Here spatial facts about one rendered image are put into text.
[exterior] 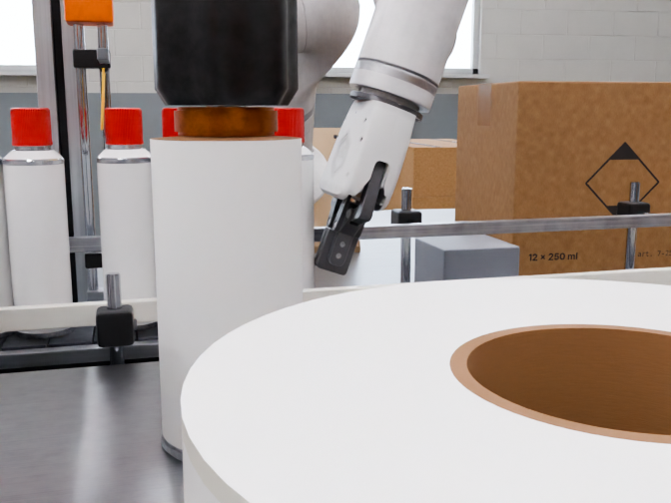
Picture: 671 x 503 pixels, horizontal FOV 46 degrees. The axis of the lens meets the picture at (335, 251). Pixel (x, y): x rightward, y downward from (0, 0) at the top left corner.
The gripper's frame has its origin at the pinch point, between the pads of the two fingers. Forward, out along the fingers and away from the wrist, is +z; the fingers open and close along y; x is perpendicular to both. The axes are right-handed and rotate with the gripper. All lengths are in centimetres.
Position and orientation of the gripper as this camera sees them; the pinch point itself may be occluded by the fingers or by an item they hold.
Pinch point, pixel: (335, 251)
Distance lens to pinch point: 78.3
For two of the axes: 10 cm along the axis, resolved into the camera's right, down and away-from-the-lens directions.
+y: 2.6, 1.7, -9.5
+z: -3.3, 9.4, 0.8
